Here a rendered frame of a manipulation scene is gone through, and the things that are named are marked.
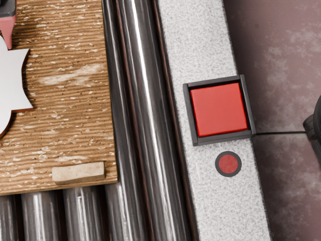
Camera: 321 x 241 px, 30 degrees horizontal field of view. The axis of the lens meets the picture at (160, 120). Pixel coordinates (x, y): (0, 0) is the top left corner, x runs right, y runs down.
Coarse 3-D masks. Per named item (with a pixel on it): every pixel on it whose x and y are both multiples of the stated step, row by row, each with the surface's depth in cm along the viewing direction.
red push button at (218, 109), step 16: (192, 96) 72; (208, 96) 72; (224, 96) 72; (240, 96) 72; (208, 112) 71; (224, 112) 71; (240, 112) 71; (208, 128) 71; (224, 128) 71; (240, 128) 71
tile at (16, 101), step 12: (0, 36) 72; (0, 48) 72; (0, 60) 71; (12, 60) 71; (24, 60) 72; (0, 72) 71; (12, 72) 71; (0, 84) 70; (12, 84) 70; (0, 96) 70; (12, 96) 70; (24, 96) 70; (0, 108) 69; (12, 108) 69; (24, 108) 69; (0, 120) 69; (0, 132) 68
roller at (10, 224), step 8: (0, 200) 70; (8, 200) 70; (0, 208) 70; (8, 208) 70; (0, 216) 69; (8, 216) 70; (16, 216) 71; (0, 224) 69; (8, 224) 69; (16, 224) 71; (0, 232) 69; (8, 232) 69; (16, 232) 70; (0, 240) 68; (8, 240) 69; (16, 240) 70
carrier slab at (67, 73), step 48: (48, 0) 75; (96, 0) 75; (48, 48) 73; (96, 48) 73; (48, 96) 72; (96, 96) 71; (0, 144) 70; (48, 144) 70; (96, 144) 70; (0, 192) 68
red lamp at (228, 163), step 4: (224, 156) 71; (228, 156) 71; (232, 156) 71; (220, 160) 71; (224, 160) 71; (228, 160) 71; (232, 160) 71; (236, 160) 71; (220, 164) 71; (224, 164) 71; (228, 164) 71; (232, 164) 71; (236, 164) 71; (220, 168) 71; (224, 168) 71; (228, 168) 71; (232, 168) 71; (236, 168) 71; (228, 172) 71; (232, 172) 71
